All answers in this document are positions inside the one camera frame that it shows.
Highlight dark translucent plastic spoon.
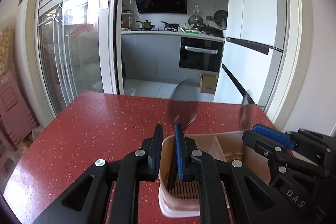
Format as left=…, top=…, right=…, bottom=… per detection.
left=167, top=79, right=199, bottom=130

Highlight grey lower kitchen cabinets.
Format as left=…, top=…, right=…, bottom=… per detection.
left=120, top=32, right=182, bottom=81

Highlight pink plastic utensil holder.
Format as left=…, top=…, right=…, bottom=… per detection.
left=158, top=131, right=270, bottom=223

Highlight cardboard box on floor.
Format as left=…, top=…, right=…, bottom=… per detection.
left=199, top=73, right=218, bottom=94

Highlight pink plastic stool stack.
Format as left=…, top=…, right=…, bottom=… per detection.
left=0, top=71, right=39, bottom=177

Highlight black built-in oven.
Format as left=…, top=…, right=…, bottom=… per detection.
left=179, top=36, right=224, bottom=73

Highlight white refrigerator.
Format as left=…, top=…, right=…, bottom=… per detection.
left=214, top=0, right=287, bottom=109

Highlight glass sliding door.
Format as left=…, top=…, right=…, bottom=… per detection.
left=36, top=0, right=120, bottom=115

